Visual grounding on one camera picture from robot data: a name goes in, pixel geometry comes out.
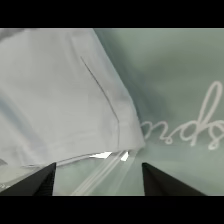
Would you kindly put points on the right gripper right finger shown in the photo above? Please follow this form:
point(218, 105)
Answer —
point(159, 184)

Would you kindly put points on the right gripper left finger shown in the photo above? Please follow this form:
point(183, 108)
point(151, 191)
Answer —
point(39, 183)

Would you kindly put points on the white shirt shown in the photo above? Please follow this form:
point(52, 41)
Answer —
point(56, 100)

